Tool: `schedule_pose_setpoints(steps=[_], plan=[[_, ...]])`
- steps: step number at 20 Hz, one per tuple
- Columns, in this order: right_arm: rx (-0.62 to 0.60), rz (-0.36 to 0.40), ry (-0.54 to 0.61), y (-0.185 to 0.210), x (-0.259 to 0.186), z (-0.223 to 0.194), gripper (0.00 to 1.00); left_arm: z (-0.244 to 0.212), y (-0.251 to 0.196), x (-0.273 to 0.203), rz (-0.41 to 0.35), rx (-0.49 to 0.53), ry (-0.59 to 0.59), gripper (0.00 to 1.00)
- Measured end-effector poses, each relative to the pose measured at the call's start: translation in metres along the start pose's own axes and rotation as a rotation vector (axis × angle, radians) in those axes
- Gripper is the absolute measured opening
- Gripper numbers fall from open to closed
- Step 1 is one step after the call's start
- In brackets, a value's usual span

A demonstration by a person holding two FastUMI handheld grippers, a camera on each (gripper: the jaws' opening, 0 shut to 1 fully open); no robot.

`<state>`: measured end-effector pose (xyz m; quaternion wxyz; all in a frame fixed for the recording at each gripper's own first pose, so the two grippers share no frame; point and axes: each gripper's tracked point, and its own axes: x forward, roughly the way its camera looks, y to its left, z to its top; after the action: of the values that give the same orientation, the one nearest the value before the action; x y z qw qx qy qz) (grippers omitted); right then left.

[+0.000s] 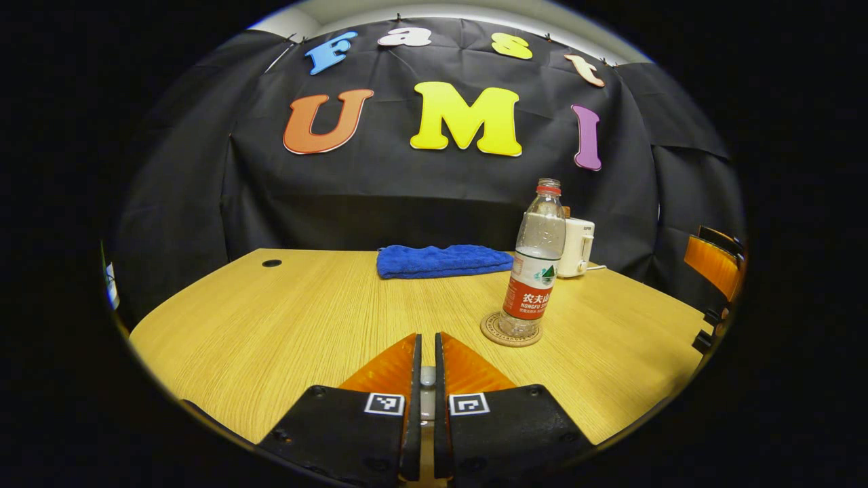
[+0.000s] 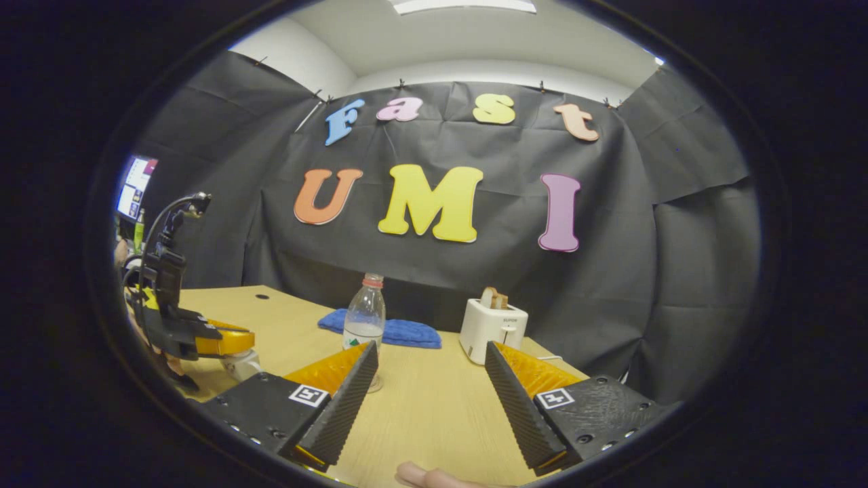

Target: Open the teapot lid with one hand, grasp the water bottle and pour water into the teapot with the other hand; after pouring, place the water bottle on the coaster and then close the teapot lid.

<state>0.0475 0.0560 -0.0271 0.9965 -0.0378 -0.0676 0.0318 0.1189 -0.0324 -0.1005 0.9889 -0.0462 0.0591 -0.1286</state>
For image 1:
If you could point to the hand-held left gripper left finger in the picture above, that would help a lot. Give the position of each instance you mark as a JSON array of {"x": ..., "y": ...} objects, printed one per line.
[{"x": 411, "y": 440}]

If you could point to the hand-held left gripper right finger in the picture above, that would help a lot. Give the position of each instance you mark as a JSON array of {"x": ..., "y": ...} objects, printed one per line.
[{"x": 442, "y": 440}]

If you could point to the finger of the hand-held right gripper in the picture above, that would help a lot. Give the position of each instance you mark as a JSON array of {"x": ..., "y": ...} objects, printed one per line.
[{"x": 708, "y": 264}]

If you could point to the white teacup lid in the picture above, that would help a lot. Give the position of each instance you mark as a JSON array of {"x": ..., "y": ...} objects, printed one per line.
[{"x": 428, "y": 377}]

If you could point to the round brown coaster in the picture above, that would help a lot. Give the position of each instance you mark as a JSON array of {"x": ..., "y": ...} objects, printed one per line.
[{"x": 491, "y": 329}]

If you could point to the clear plastic water bottle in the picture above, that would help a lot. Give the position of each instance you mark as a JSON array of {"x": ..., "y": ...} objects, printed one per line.
[{"x": 536, "y": 271}]

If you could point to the white toaster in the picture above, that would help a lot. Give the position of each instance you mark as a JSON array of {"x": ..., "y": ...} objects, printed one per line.
[{"x": 578, "y": 247}]

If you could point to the blue folded towel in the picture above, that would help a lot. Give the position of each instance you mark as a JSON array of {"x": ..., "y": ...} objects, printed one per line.
[{"x": 441, "y": 261}]

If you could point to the black backdrop cloth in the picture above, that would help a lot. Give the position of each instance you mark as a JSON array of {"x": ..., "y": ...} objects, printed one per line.
[{"x": 420, "y": 190}]

